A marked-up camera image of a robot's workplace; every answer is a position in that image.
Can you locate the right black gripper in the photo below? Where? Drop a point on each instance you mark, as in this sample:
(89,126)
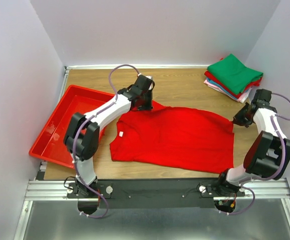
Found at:
(237,119)

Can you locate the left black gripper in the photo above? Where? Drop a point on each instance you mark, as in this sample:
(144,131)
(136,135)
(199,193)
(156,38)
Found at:
(148,107)

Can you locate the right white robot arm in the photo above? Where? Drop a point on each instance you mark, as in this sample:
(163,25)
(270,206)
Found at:
(268,156)

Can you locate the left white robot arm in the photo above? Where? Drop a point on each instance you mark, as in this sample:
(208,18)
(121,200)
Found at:
(83,132)

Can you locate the pink folded t shirt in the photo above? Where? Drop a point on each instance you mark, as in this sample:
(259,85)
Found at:
(241,99)

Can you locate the blue folded t shirt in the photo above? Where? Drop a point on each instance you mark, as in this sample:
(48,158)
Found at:
(222,87)

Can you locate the red plastic tray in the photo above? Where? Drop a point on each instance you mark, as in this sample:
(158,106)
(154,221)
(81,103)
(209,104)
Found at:
(49,144)

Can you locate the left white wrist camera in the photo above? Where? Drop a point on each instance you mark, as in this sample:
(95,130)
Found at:
(152,83)

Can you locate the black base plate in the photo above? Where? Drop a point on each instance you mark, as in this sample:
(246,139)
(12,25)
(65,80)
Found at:
(151,193)

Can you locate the aluminium frame rail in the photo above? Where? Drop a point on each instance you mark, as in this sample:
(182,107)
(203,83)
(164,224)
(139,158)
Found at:
(142,209)

